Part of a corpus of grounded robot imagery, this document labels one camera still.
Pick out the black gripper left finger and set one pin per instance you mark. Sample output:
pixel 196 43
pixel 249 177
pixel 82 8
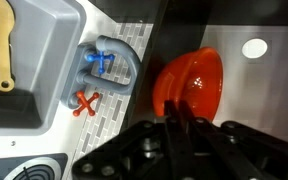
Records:
pixel 144 150

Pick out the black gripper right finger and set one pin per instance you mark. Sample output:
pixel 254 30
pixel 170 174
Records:
pixel 237 150

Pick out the orange plastic bowl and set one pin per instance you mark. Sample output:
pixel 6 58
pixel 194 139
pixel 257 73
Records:
pixel 190 80

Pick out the gray sink basin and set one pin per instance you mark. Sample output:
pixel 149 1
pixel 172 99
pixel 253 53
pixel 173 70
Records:
pixel 44 50

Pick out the gray toy faucet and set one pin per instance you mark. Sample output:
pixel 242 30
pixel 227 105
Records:
pixel 132 60

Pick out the toy kitchen playset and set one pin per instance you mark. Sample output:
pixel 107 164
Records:
pixel 97 26

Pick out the gray cooktop with burners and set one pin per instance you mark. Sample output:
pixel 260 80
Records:
pixel 4 166

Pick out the wooden spoon with hole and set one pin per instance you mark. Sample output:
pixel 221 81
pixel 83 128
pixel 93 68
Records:
pixel 0 33

